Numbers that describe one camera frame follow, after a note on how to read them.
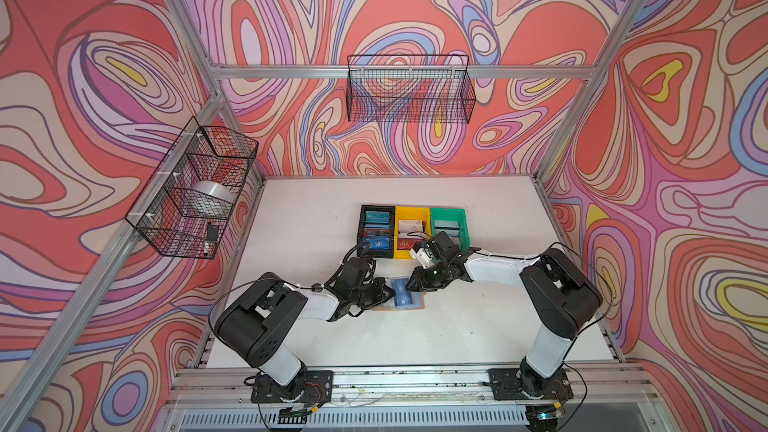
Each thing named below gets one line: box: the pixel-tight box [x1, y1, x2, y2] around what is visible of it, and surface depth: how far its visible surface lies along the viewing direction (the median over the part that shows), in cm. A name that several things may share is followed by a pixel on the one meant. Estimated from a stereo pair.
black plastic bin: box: [357, 204, 395, 259], surface depth 103 cm
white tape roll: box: [192, 180, 236, 203], surface depth 75 cm
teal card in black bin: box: [365, 210, 391, 223], surface depth 106 cm
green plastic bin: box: [430, 208, 471, 251], surface depth 103 cm
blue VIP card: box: [391, 278, 413, 307], surface depth 90 cm
